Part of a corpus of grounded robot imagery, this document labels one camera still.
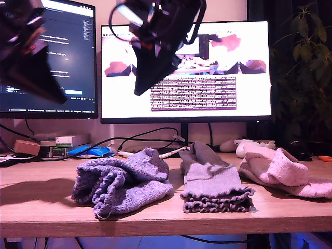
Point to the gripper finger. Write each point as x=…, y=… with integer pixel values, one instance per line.
x=20, y=88
x=39, y=75
x=168, y=62
x=146, y=72

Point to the blue knitted sock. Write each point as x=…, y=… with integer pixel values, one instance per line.
x=145, y=194
x=116, y=171

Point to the grey ribbed sock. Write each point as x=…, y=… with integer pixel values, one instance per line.
x=218, y=206
x=207, y=176

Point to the pink fluffy sock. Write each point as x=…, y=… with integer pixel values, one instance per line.
x=319, y=189
x=285, y=168

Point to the dark code screen monitor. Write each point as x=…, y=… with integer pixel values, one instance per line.
x=72, y=77

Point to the pale grey flat object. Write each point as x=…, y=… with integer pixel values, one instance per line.
x=49, y=135

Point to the flat white box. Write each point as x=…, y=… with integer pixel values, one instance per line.
x=48, y=143

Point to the black monitor stand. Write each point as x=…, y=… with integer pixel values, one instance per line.
x=184, y=132

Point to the small green label box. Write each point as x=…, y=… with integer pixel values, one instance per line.
x=61, y=150

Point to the black flat device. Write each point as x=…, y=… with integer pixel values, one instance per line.
x=13, y=163

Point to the white box green label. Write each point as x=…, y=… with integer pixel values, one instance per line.
x=77, y=140

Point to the blue plastic packet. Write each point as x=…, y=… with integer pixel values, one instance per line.
x=96, y=151

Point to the bright screen monitor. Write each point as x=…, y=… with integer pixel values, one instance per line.
x=249, y=111

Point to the pale round controller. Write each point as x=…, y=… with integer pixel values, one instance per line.
x=228, y=146

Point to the white game controller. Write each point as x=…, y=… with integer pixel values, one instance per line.
x=240, y=150

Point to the green leafy houseplant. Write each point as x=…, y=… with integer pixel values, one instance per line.
x=302, y=49

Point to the black wallet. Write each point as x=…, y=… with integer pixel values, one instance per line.
x=303, y=157

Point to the orange object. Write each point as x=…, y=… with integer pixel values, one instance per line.
x=325, y=158

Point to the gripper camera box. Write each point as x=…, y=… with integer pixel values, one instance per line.
x=35, y=15
x=129, y=13

